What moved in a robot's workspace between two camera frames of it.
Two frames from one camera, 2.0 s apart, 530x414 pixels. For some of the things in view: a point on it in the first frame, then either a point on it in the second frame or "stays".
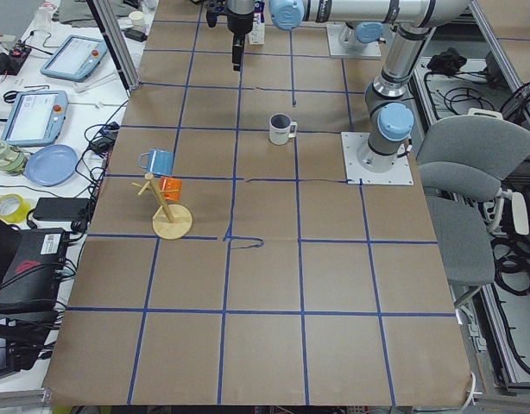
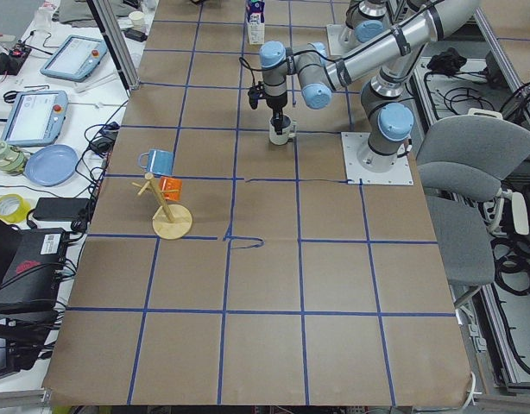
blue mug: x=159 y=161 stays
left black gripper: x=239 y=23 -> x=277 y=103
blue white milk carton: x=257 y=34 stays
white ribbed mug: x=281 y=128 stays
